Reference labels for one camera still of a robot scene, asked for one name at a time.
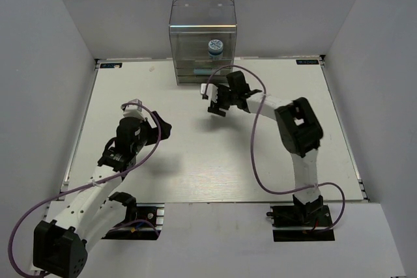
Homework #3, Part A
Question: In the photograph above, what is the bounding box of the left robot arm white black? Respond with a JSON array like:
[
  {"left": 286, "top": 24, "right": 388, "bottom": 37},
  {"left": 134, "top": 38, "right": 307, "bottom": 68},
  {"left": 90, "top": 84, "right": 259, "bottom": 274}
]
[{"left": 33, "top": 109, "right": 172, "bottom": 277}]

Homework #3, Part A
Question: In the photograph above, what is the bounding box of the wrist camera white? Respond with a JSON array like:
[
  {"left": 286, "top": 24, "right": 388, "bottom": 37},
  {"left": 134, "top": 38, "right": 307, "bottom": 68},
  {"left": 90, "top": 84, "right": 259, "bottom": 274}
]
[
  {"left": 200, "top": 83, "right": 219, "bottom": 103},
  {"left": 121, "top": 99, "right": 145, "bottom": 120}
]

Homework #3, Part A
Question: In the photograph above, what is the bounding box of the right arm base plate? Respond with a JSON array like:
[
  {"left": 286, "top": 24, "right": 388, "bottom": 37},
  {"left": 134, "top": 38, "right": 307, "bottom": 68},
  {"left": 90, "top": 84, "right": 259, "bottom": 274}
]
[{"left": 266, "top": 205, "right": 335, "bottom": 242}]

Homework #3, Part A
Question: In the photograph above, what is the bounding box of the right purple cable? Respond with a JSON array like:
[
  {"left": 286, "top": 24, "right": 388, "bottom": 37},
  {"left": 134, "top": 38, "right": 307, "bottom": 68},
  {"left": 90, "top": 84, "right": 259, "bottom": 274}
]
[{"left": 207, "top": 64, "right": 346, "bottom": 234}]

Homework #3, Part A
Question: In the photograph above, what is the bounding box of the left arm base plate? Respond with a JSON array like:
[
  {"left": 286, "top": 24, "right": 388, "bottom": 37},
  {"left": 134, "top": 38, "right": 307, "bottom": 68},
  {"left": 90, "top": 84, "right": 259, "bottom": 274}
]
[{"left": 103, "top": 203, "right": 165, "bottom": 241}]

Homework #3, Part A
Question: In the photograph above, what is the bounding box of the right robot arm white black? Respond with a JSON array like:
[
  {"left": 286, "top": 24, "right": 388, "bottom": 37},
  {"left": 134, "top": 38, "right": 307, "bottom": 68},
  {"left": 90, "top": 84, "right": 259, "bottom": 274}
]
[{"left": 201, "top": 71, "right": 323, "bottom": 225}]

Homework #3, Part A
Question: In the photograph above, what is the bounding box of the purple cable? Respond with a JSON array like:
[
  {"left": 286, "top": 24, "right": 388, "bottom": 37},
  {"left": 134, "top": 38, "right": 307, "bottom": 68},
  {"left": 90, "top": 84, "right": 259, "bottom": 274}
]
[
  {"left": 207, "top": 64, "right": 346, "bottom": 234},
  {"left": 8, "top": 104, "right": 162, "bottom": 275}
]

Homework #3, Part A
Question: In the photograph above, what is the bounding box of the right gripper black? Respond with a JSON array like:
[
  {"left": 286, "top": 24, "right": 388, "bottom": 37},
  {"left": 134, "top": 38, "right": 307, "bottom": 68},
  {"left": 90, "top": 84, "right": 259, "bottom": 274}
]
[{"left": 208, "top": 83, "right": 238, "bottom": 117}]

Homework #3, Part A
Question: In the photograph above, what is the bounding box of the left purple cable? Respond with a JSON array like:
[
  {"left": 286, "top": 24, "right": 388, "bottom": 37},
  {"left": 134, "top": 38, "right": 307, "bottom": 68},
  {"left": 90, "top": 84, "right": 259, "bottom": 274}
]
[{"left": 8, "top": 104, "right": 162, "bottom": 275}]

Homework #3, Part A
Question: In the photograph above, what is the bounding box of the blue white patterned jar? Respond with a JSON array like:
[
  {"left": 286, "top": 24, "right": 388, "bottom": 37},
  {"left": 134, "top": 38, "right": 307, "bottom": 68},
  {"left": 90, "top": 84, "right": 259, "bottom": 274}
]
[{"left": 208, "top": 39, "right": 224, "bottom": 60}]

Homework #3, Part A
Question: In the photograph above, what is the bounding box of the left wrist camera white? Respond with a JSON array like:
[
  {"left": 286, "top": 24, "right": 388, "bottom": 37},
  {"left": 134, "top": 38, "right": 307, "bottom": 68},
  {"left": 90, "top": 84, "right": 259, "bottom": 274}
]
[{"left": 121, "top": 99, "right": 145, "bottom": 120}]

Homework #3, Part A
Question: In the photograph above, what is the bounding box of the clear acrylic drawer organizer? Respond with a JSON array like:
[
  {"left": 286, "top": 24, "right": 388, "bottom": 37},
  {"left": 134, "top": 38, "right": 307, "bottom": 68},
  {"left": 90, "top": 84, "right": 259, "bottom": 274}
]
[{"left": 169, "top": 0, "right": 238, "bottom": 85}]

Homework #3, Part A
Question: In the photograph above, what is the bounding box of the blue capped glue tube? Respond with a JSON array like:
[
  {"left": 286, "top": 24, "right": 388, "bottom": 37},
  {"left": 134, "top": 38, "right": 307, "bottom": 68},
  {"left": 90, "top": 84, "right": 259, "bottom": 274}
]
[{"left": 193, "top": 68, "right": 214, "bottom": 76}]

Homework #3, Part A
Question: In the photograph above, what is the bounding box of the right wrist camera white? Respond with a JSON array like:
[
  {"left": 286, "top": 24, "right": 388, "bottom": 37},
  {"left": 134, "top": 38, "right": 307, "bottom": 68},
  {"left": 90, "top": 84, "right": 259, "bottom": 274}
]
[{"left": 200, "top": 83, "right": 219, "bottom": 103}]

